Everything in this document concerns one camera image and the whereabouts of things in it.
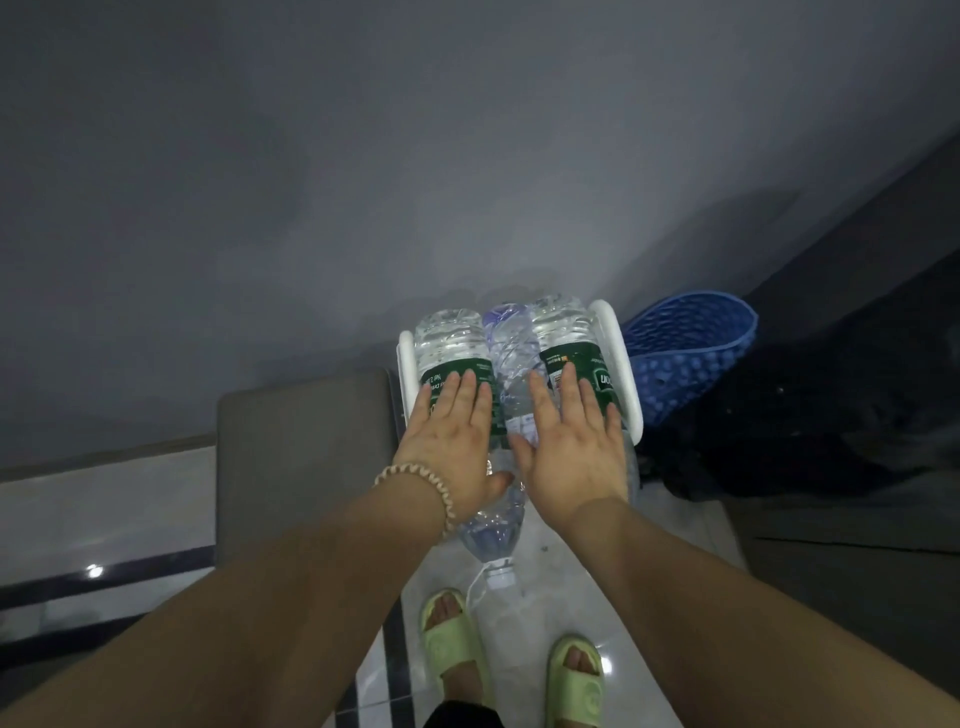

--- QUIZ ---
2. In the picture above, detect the person's right hand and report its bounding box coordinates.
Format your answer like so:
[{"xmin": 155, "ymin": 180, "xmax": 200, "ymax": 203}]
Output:
[{"xmin": 508, "ymin": 361, "xmax": 631, "ymax": 532}]

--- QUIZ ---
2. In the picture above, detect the white tiered storage cart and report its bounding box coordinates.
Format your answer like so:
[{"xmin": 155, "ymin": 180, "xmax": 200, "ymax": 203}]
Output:
[{"xmin": 395, "ymin": 298, "xmax": 646, "ymax": 451}]

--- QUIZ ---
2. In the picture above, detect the person's right forearm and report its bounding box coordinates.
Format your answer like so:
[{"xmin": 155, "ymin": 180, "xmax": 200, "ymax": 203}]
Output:
[{"xmin": 569, "ymin": 498, "xmax": 960, "ymax": 728}]

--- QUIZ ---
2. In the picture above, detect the black fabric bag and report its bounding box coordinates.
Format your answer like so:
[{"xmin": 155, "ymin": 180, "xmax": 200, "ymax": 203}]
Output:
[{"xmin": 641, "ymin": 247, "xmax": 960, "ymax": 504}]

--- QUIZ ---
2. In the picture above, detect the green label water bottle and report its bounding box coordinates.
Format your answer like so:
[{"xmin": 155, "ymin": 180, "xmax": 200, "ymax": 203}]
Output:
[
  {"xmin": 412, "ymin": 305, "xmax": 530, "ymax": 590},
  {"xmin": 528, "ymin": 293, "xmax": 643, "ymax": 511}
]

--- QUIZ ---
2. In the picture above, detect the person's left hand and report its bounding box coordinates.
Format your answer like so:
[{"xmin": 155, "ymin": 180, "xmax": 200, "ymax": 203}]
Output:
[{"xmin": 391, "ymin": 367, "xmax": 519, "ymax": 540}]

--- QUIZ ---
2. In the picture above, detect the grey stool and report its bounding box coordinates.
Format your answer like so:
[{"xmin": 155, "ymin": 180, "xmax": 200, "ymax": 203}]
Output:
[{"xmin": 215, "ymin": 367, "xmax": 406, "ymax": 560}]

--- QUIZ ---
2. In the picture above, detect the person's left forearm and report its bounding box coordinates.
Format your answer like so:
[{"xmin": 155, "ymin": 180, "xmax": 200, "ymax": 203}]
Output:
[{"xmin": 0, "ymin": 479, "xmax": 455, "ymax": 728}]

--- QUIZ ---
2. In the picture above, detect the beige beaded bracelet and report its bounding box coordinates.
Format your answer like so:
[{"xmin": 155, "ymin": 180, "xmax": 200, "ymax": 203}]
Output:
[{"xmin": 373, "ymin": 461, "xmax": 459, "ymax": 541}]

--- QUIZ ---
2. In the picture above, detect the blue perforated basket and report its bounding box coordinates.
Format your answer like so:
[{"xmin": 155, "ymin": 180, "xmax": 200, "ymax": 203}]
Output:
[{"xmin": 620, "ymin": 290, "xmax": 760, "ymax": 429}]

